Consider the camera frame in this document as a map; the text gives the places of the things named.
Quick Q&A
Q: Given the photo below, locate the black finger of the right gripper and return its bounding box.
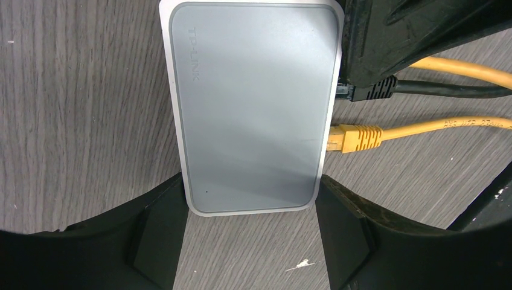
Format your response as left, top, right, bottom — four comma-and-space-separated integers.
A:
340, 0, 511, 87

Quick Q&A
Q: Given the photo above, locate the yellow ethernet cable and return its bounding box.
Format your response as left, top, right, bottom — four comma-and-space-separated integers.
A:
408, 56, 512, 91
325, 117, 512, 155

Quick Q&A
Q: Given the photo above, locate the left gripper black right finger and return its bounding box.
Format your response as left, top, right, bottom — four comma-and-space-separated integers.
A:
315, 175, 511, 289

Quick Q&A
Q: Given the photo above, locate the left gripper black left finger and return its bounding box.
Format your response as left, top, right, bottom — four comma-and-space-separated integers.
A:
1, 174, 189, 289

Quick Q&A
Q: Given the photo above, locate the black power cable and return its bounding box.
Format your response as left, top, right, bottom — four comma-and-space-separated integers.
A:
335, 75, 512, 103

